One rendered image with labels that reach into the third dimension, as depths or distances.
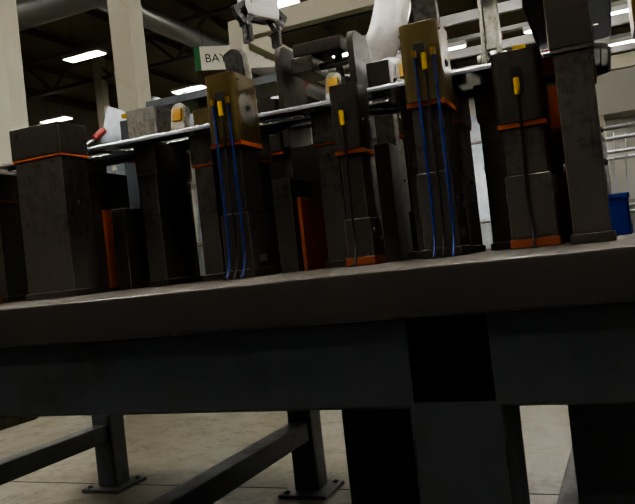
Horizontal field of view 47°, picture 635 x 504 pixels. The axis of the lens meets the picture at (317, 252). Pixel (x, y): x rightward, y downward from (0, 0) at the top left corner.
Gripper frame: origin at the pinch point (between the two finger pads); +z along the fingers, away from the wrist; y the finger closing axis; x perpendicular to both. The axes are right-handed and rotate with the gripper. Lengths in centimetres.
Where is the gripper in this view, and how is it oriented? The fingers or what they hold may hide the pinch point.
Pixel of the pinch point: (262, 41)
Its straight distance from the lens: 187.7
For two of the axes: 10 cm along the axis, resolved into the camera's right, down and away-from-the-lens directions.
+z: 1.1, 9.9, -0.2
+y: -7.2, 0.7, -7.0
